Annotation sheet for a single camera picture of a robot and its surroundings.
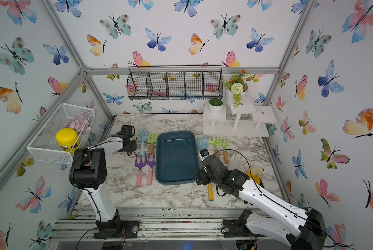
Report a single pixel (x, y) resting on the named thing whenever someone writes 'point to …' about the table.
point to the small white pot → (215, 105)
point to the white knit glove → (237, 162)
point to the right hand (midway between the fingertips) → (203, 168)
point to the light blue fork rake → (143, 137)
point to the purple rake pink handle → (150, 174)
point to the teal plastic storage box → (176, 160)
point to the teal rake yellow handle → (210, 192)
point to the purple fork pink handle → (139, 165)
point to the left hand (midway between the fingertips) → (131, 144)
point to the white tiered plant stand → (243, 120)
